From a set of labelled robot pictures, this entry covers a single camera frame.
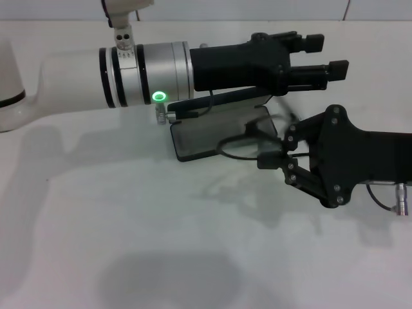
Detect dark camera cable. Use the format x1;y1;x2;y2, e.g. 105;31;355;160
100;0;114;28

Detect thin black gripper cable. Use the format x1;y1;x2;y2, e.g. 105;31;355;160
174;89;216;126
366;182;398;212

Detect black glasses case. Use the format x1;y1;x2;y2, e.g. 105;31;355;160
167;85;278;163

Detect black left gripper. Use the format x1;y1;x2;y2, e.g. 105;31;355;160
189;31;324;97

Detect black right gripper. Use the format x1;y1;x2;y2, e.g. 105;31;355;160
256;59;412;209

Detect black glasses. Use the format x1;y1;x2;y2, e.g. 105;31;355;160
218;96;312;162

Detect silver camera mount bracket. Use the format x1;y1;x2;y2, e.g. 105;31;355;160
113;26;135;61

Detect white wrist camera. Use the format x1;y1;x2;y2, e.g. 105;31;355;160
104;0;155;29

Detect silver cable connector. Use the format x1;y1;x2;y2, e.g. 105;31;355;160
155;101;177;125
395;182;410;214

